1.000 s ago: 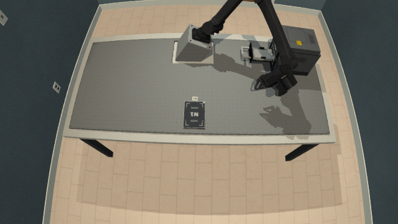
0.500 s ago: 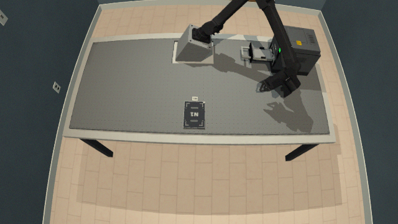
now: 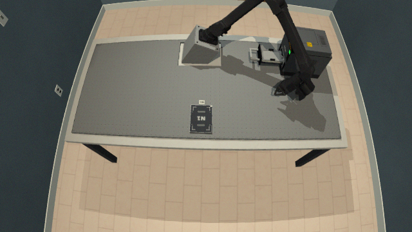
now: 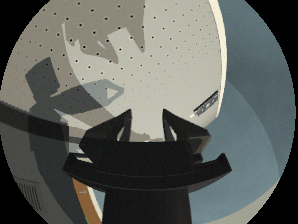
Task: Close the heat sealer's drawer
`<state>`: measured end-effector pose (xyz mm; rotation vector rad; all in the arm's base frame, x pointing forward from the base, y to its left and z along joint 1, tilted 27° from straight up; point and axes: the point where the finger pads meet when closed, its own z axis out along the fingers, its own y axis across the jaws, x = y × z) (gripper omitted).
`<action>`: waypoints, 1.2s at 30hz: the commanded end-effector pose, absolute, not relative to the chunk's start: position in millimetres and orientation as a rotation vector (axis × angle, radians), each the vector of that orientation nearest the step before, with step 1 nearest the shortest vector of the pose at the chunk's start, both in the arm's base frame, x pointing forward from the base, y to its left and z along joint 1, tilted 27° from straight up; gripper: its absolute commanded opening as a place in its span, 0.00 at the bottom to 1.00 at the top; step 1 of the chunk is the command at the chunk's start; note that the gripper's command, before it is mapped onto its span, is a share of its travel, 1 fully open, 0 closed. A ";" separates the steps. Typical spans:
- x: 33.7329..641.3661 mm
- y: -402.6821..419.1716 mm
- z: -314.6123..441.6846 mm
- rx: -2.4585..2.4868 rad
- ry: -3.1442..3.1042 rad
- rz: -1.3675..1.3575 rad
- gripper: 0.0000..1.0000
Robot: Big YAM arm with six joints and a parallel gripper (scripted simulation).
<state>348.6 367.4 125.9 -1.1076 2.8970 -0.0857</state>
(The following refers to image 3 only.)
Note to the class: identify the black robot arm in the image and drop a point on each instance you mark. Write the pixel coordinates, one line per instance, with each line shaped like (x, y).
(303, 77)

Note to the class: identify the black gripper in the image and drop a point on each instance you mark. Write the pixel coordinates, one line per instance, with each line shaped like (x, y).
(282, 87)

